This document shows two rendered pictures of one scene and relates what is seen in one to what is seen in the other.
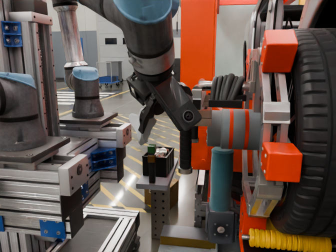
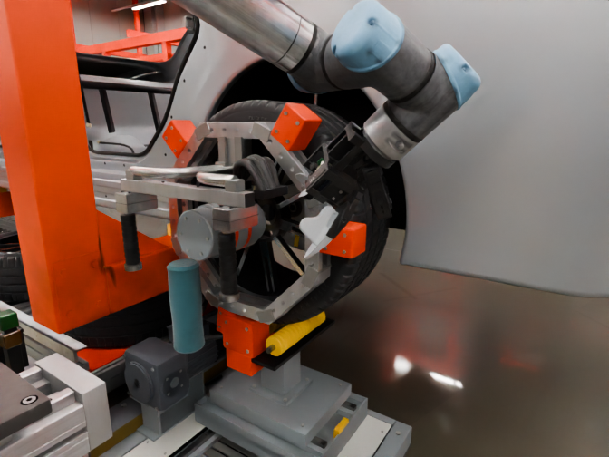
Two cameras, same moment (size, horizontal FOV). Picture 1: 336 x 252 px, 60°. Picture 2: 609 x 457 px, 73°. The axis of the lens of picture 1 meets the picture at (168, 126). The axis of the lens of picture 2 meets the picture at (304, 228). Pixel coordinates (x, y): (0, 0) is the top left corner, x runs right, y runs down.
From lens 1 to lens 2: 73 cm
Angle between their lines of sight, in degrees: 64
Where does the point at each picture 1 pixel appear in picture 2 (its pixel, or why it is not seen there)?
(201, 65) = (69, 145)
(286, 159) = (361, 232)
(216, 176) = (188, 303)
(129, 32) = (439, 116)
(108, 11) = (430, 91)
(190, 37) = (41, 95)
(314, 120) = not seen: hidden behind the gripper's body
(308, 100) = not seen: hidden behind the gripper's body
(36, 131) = not seen: outside the picture
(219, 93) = (264, 180)
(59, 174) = (86, 406)
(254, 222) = (261, 331)
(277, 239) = (296, 331)
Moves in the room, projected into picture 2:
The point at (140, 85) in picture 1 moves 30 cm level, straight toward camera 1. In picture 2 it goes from (343, 176) to (576, 186)
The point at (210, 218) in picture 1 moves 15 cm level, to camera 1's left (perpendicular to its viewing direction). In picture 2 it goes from (159, 375) to (119, 404)
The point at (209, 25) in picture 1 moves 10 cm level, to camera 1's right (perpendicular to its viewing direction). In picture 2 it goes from (71, 77) to (101, 81)
